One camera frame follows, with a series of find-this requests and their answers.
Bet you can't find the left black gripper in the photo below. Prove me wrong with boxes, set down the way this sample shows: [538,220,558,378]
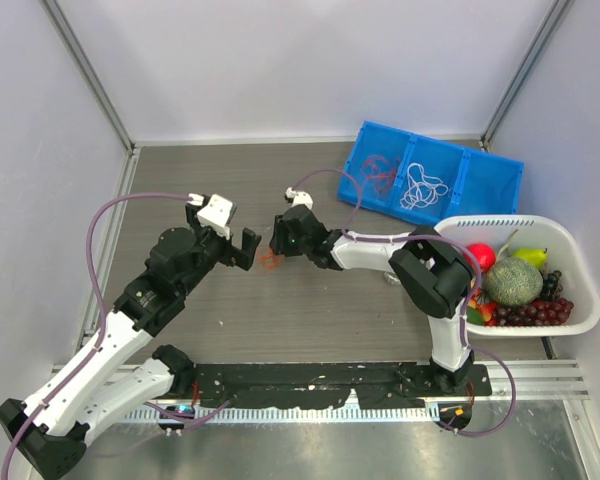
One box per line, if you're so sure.
[177,204,260,296]

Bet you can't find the white string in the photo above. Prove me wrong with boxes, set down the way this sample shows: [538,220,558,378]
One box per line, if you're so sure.
[398,162,451,211]

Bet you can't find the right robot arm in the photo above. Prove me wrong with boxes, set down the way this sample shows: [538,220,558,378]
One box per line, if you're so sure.
[270,205,480,395]

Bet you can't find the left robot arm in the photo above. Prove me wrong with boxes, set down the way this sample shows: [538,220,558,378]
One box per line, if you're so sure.
[0,227,261,479]

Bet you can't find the clear glass bottle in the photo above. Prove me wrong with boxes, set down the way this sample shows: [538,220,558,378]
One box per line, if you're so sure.
[384,272,401,286]

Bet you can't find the blue three-compartment bin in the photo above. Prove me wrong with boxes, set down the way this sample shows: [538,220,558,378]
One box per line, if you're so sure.
[337,121,524,225]

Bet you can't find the red apple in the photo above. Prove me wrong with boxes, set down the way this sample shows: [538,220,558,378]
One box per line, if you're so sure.
[467,243,497,273]

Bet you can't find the green avocado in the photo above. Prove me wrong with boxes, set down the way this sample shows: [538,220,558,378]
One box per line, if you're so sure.
[467,307,485,326]

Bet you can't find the small peach fruit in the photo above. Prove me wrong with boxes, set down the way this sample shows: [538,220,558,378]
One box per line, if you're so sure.
[468,291,497,326]

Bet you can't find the white plastic basket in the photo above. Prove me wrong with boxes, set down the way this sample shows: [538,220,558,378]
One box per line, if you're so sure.
[435,215,600,338]

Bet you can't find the cantaloupe melon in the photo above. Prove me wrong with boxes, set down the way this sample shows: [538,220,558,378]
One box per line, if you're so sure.
[482,257,543,307]

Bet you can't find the green pear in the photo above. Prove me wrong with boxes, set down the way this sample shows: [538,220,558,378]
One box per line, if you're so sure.
[512,248,548,270]

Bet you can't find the dark grapes bunch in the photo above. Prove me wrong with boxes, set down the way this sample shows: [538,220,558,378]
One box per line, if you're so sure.
[539,270,563,302]

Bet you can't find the red grapes bunch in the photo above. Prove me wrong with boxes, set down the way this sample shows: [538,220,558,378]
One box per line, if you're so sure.
[485,298,574,327]

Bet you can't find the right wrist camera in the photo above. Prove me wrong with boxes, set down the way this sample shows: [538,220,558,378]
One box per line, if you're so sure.
[284,187,314,210]

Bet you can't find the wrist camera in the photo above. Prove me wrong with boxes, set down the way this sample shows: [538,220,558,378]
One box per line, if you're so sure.
[284,187,314,210]
[186,193,237,240]

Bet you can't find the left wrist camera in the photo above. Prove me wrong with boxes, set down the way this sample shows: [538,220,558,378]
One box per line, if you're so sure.
[186,193,237,240]

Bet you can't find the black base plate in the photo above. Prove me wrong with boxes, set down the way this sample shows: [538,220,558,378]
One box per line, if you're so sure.
[194,362,492,410]

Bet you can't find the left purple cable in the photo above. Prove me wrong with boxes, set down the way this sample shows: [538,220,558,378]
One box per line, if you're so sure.
[2,192,239,480]

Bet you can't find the purple cable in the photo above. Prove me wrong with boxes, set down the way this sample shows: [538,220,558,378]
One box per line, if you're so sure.
[292,168,519,441]
[2,192,239,480]

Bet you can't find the slotted cable duct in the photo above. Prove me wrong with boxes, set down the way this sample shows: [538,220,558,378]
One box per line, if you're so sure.
[124,404,441,425]

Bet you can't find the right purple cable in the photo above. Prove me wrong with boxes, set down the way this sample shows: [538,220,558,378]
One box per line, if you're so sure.
[292,168,519,441]

